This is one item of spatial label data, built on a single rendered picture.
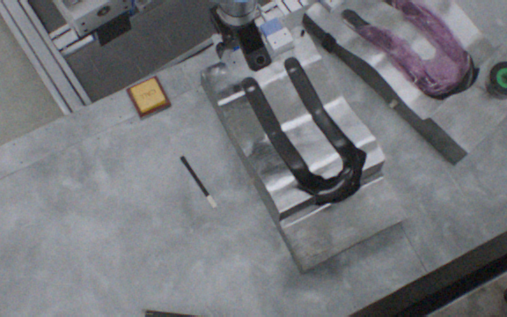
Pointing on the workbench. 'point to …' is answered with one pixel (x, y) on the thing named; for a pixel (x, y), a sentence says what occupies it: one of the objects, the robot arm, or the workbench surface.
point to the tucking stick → (198, 180)
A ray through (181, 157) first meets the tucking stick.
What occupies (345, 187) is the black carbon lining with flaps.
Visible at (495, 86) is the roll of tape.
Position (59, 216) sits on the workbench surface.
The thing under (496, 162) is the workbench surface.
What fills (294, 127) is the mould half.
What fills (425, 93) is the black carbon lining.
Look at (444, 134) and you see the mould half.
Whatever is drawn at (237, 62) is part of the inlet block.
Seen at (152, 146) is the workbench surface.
